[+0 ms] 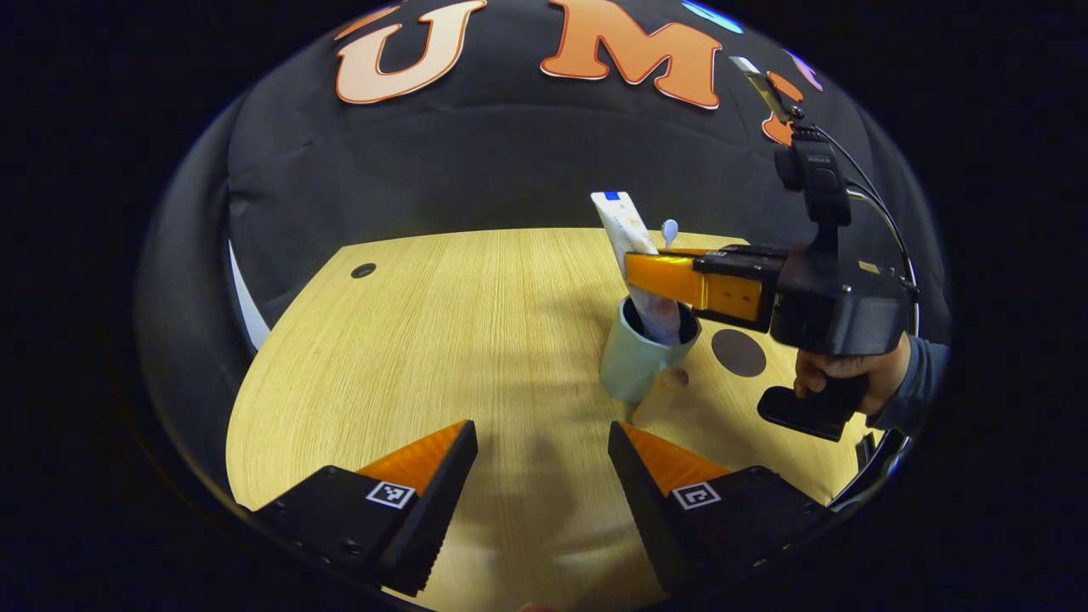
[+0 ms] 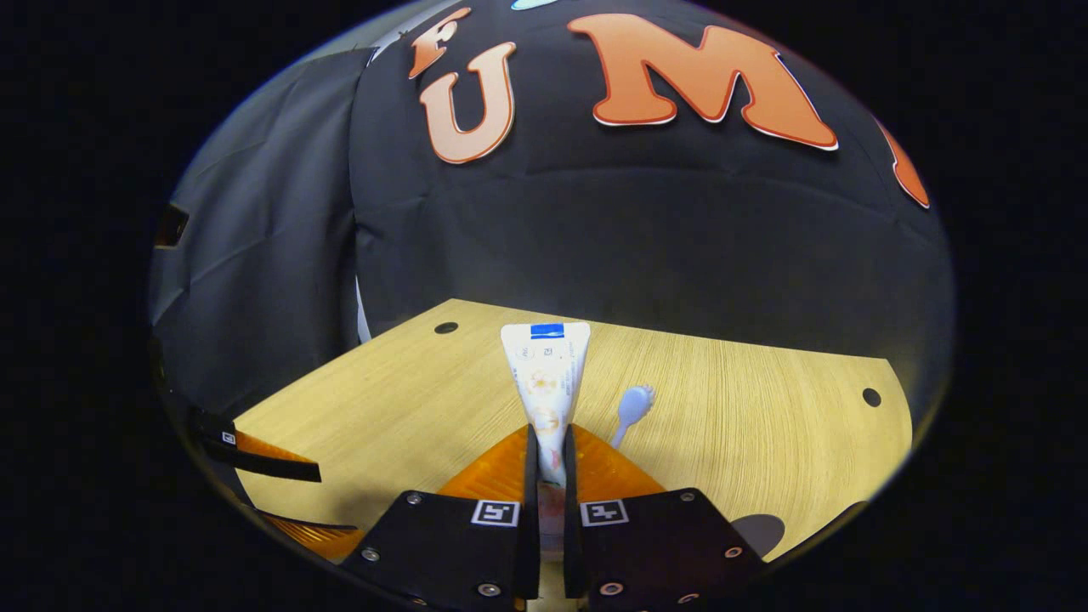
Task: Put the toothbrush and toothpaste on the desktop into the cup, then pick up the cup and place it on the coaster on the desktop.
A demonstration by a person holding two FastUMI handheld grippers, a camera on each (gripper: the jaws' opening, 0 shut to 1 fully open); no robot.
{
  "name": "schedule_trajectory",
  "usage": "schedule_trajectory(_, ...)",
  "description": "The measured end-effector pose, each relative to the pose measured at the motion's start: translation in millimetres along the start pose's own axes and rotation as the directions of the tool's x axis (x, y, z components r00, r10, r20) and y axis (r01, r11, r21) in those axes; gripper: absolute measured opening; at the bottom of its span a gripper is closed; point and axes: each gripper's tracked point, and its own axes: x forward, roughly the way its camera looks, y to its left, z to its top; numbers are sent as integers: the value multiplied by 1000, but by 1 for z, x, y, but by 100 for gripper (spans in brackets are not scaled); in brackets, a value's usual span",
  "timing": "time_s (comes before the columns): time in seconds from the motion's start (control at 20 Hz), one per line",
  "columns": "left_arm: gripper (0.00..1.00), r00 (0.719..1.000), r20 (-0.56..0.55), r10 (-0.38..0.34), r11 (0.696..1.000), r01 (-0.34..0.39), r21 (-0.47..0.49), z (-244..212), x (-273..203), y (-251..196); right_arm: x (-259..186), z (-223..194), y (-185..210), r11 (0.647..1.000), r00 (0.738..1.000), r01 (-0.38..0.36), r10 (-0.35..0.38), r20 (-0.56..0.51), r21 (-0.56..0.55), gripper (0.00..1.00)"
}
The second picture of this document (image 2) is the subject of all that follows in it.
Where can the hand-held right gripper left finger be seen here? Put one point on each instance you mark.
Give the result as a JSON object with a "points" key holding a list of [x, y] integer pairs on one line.
{"points": [[450, 552]]}

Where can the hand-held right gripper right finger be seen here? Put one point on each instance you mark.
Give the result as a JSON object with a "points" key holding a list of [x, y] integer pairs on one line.
{"points": [[646, 552]]}

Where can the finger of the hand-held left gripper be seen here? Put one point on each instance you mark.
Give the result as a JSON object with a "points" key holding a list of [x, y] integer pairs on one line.
{"points": [[323, 540], [263, 466]]}

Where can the dark brown round coaster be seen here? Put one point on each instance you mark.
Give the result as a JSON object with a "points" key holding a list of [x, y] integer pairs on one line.
{"points": [[761, 531]]}

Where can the pale blue toothbrush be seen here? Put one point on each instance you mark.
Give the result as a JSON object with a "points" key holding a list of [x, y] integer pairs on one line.
{"points": [[633, 406]]}

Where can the white toothpaste tube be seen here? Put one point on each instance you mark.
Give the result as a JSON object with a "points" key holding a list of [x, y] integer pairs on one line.
{"points": [[544, 374]]}

